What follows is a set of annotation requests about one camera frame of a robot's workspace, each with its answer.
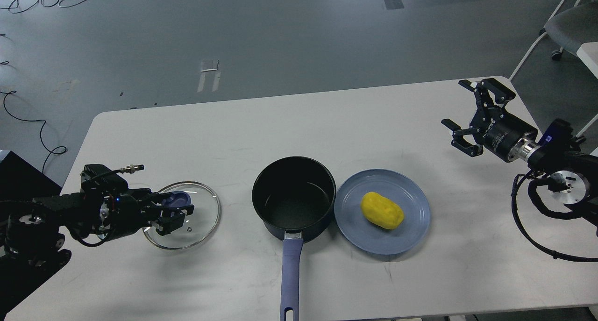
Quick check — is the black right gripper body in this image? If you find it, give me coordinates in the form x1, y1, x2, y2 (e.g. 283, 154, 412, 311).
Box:
470, 108, 538, 163

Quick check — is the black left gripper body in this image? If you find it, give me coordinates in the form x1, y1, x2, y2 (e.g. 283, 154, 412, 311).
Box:
100, 190, 157, 232

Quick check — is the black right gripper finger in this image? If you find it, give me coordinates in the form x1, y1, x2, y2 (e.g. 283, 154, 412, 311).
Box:
441, 119, 483, 157
458, 78, 516, 118

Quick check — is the glass pot lid blue knob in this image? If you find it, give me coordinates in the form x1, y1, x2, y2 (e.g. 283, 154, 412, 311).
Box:
142, 181, 221, 251

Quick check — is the yellow potato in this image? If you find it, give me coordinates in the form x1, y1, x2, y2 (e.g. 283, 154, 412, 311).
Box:
360, 192, 405, 230

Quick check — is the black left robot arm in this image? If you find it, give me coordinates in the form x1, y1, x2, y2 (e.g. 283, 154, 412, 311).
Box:
1, 164, 194, 266

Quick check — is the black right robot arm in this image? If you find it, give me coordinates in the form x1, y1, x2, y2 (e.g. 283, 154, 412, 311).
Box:
442, 78, 597, 262

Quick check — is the blue round plate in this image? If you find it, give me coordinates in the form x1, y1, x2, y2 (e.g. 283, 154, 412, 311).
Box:
335, 169, 431, 255

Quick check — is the white table edge right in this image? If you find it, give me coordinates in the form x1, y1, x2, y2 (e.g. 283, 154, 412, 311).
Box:
576, 42, 598, 77

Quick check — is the black box at left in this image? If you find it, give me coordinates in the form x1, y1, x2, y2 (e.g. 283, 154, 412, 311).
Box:
0, 150, 62, 200

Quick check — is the black floor cable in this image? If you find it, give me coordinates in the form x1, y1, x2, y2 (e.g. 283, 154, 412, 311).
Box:
0, 90, 68, 174

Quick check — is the blue saucepan with handle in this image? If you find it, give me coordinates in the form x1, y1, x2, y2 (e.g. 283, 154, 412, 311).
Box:
251, 156, 337, 321

